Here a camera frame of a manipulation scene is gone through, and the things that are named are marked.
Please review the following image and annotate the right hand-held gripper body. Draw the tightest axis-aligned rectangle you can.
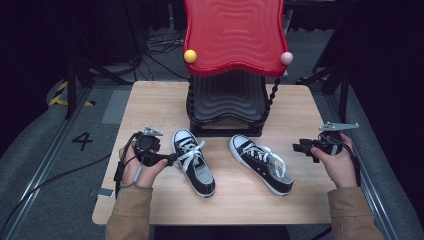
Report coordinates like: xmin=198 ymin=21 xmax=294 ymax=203
xmin=310 ymin=121 xmax=361 ymax=157

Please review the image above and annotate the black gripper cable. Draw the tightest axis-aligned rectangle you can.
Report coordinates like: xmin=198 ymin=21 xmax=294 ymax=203
xmin=112 ymin=131 xmax=142 ymax=200
xmin=328 ymin=134 xmax=363 ymax=188

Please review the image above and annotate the bundle of floor cables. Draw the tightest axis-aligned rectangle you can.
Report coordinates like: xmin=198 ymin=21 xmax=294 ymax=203
xmin=134 ymin=28 xmax=189 ymax=82

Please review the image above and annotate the black white canvas sneaker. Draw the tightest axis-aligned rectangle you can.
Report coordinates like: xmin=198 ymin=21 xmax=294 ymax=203
xmin=171 ymin=128 xmax=217 ymax=199
xmin=228 ymin=133 xmax=295 ymax=197

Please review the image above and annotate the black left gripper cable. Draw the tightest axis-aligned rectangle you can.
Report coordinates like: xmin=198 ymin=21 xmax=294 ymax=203
xmin=112 ymin=131 xmax=142 ymax=200

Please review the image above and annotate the person's right hand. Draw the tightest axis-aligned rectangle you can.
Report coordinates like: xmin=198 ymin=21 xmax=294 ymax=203
xmin=310 ymin=132 xmax=359 ymax=190

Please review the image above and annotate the grey hand strap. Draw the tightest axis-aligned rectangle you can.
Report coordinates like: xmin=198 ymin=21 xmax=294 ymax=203
xmin=119 ymin=164 xmax=153 ymax=191

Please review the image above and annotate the black floor cable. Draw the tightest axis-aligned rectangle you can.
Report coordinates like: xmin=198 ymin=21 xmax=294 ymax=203
xmin=0 ymin=152 xmax=112 ymax=231

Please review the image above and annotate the red and black shoe rack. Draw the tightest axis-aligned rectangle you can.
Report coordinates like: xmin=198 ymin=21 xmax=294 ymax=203
xmin=182 ymin=0 xmax=294 ymax=138

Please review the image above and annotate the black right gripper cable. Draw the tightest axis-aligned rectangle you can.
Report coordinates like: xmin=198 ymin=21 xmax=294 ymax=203
xmin=328 ymin=134 xmax=363 ymax=188

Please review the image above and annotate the yellow black floor tape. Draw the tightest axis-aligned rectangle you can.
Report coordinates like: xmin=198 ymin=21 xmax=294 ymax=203
xmin=48 ymin=79 xmax=97 ymax=108

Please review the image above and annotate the black metal stand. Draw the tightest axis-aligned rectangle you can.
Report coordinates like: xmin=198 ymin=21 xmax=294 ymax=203
xmin=63 ymin=0 xmax=136 ymax=121
xmin=295 ymin=0 xmax=356 ymax=124

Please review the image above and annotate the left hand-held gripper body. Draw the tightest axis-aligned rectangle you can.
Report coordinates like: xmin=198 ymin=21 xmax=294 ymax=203
xmin=134 ymin=126 xmax=171 ymax=168

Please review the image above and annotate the person's left hand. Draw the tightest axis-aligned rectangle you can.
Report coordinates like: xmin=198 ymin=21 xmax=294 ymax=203
xmin=118 ymin=141 xmax=169 ymax=190

